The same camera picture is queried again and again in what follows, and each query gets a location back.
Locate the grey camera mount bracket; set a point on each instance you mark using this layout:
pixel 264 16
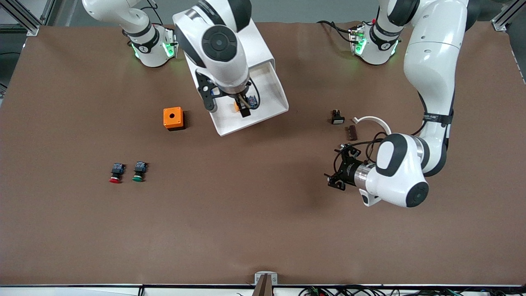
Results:
pixel 265 280

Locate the orange box with hole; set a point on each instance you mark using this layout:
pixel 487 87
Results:
pixel 172 117

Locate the black white push button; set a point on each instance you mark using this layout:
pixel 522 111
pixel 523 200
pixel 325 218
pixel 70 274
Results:
pixel 337 118

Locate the white curved bracket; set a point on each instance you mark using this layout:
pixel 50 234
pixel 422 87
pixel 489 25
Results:
pixel 372 119

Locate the aluminium frame profile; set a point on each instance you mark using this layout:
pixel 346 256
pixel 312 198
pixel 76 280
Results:
pixel 505 16
pixel 24 18

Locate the green push button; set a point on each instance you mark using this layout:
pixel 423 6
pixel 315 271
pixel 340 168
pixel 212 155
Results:
pixel 139 170

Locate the metal base connector bracket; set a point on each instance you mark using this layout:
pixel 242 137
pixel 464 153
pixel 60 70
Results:
pixel 356 39
pixel 172 41

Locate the red push button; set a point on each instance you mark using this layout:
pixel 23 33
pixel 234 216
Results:
pixel 117 172

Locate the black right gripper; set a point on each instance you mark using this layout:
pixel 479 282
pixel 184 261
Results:
pixel 243 107

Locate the brown terminal block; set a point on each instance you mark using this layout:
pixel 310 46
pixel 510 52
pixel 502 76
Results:
pixel 352 133

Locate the yellow push button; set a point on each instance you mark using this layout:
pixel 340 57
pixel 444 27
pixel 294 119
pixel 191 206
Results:
pixel 253 101

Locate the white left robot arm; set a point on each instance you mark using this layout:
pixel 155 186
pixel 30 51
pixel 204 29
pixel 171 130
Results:
pixel 431 61

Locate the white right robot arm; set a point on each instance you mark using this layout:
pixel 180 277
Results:
pixel 220 43

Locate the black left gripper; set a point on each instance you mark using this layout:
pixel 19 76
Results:
pixel 348 171

